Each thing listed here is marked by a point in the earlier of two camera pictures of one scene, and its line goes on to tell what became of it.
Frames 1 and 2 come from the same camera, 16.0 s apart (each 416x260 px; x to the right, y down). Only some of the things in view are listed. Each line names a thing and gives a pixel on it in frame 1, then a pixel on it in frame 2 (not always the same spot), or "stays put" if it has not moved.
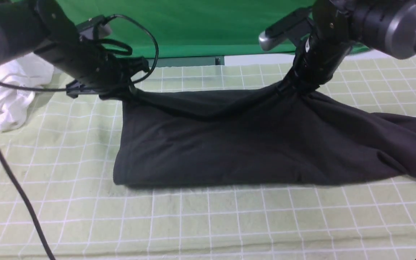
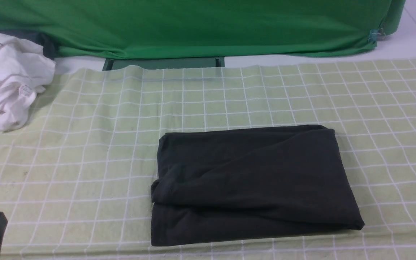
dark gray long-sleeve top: [277, 135] to [232, 184]
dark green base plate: [188, 61] stays put
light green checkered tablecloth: [46, 190] stays put
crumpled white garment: [11, 103] stays put
